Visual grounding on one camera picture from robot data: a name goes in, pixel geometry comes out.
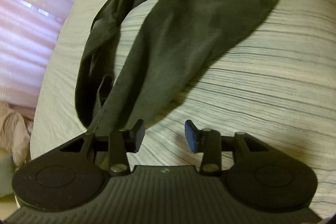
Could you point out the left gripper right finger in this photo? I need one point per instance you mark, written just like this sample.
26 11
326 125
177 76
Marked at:
207 142

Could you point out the pink sheer curtain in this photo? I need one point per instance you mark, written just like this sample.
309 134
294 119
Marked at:
29 32

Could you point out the striped white bedspread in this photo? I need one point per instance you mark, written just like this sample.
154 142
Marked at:
278 86

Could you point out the crumpled pink cloth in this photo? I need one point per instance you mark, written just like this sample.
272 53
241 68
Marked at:
15 134

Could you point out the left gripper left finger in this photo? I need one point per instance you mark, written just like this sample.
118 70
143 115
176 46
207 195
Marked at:
121 142

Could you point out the dark grey jeans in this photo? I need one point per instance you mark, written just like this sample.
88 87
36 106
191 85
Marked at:
141 53

